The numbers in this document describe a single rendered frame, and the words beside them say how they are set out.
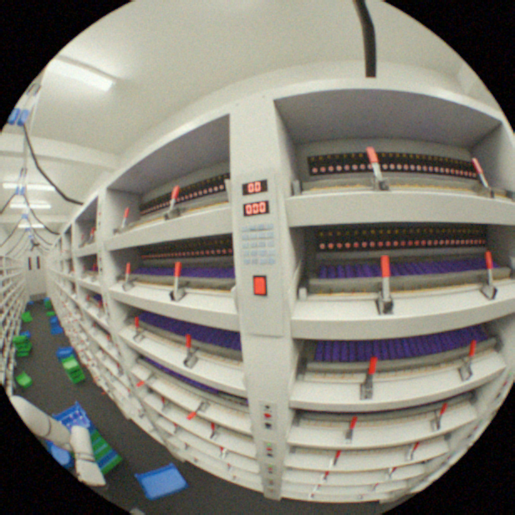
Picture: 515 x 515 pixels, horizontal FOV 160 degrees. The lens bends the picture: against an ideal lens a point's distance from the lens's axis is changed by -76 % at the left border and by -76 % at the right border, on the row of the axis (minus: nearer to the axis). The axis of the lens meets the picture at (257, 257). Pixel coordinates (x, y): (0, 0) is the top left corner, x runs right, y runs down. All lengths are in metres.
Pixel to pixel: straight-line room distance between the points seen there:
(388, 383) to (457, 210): 0.36
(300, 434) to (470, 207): 0.63
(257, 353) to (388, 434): 0.45
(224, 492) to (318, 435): 1.03
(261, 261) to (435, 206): 0.31
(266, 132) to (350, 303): 0.34
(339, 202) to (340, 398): 0.37
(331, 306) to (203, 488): 1.43
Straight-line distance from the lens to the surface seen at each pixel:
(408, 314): 0.33
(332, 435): 0.58
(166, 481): 1.61
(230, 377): 0.47
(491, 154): 0.70
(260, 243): 0.29
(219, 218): 0.34
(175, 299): 0.45
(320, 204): 0.29
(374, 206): 0.30
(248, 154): 0.34
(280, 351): 0.34
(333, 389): 0.43
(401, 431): 0.63
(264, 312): 0.31
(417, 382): 0.48
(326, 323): 0.30
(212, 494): 1.51
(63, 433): 0.85
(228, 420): 0.62
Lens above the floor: 1.43
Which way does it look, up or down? 3 degrees down
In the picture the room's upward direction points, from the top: 3 degrees counter-clockwise
